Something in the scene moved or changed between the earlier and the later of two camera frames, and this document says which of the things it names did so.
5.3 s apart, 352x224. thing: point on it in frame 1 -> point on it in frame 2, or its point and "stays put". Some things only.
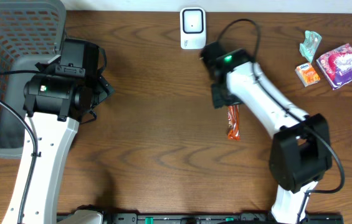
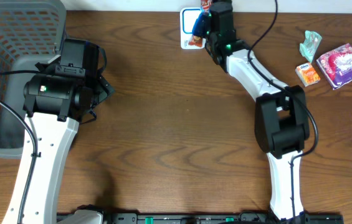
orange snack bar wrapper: [233, 126] -> [201, 26]
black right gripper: [218, 97] -> [212, 14]
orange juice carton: [307, 74] stays put
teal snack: [308, 48] stays put
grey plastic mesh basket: [11, 35] stays put
